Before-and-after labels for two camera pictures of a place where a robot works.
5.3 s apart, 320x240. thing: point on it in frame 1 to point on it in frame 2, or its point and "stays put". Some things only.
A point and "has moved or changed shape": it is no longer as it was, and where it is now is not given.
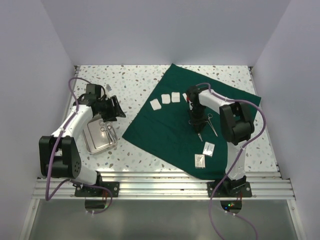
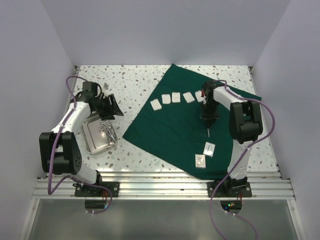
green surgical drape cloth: x=162 y=125 stays put
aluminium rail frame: x=270 y=185 stays put
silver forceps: x=198 y=133 to x=111 y=134
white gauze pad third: x=175 y=97 stays put
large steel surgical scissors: x=112 y=136 stays put
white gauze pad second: x=166 y=98 stays put
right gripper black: x=201 y=122 to x=211 y=117
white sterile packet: x=208 y=149 stays put
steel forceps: x=210 y=115 has moved or changed shape
